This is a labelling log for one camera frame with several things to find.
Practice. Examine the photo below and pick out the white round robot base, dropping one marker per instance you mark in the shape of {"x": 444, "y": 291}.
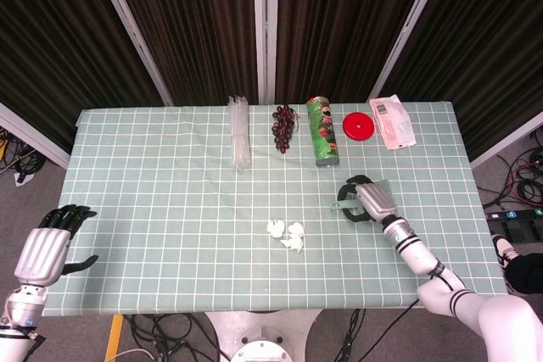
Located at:
{"x": 259, "y": 336}

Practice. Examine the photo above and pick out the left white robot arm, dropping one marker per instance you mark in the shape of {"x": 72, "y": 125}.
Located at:
{"x": 19, "y": 311}

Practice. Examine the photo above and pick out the green checked tablecloth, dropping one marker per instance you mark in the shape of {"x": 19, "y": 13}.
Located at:
{"x": 169, "y": 230}

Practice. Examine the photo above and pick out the white double screen frame post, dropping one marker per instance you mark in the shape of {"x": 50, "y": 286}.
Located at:
{"x": 265, "y": 27}

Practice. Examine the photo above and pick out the white screen bottom rail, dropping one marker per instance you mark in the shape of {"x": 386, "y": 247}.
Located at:
{"x": 34, "y": 137}
{"x": 505, "y": 141}

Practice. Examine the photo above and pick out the white black sneaker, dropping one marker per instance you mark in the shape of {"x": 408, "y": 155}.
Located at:
{"x": 505, "y": 256}

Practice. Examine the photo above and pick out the black foot pedal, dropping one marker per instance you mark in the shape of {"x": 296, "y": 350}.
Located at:
{"x": 515, "y": 230}

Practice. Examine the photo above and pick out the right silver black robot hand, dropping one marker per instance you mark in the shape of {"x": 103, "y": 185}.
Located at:
{"x": 377, "y": 201}

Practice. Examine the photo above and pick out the black trouser leg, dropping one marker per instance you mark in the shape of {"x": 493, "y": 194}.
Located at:
{"x": 528, "y": 273}

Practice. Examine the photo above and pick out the red round lid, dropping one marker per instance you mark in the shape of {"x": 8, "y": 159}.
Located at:
{"x": 359, "y": 126}

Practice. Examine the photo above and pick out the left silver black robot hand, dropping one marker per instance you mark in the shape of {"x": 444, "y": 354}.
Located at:
{"x": 42, "y": 256}

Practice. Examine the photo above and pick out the dark red grape bunch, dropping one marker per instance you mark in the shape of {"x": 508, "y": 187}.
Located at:
{"x": 283, "y": 126}

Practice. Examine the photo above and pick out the white pink plastic package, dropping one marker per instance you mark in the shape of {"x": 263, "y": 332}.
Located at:
{"x": 392, "y": 122}

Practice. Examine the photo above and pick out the green chips can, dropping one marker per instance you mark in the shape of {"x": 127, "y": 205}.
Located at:
{"x": 323, "y": 133}

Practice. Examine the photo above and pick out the clear plastic straw bundle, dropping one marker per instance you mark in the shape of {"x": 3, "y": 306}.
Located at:
{"x": 239, "y": 133}

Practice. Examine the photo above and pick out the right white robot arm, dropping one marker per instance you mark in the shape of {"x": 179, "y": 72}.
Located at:
{"x": 424, "y": 256}

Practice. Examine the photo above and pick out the teal hand brush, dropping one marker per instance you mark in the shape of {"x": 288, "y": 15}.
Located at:
{"x": 337, "y": 206}

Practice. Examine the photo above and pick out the dark pleated screen panel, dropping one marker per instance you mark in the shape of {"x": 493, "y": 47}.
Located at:
{"x": 339, "y": 27}
{"x": 191, "y": 27}
{"x": 488, "y": 40}
{"x": 55, "y": 40}

